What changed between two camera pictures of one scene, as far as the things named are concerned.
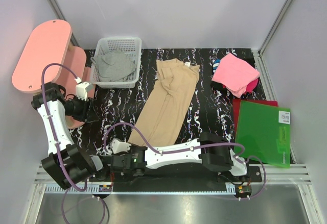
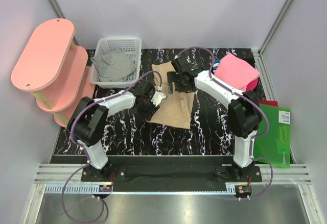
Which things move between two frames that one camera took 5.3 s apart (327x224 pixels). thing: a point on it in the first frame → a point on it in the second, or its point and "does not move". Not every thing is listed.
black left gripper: [88, 114] → [147, 116]
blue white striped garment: [215, 63] does not move
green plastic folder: [264, 131] does not move
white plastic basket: [132, 46] does not move
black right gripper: [132, 146] → [172, 76]
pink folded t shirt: [234, 74] does not move
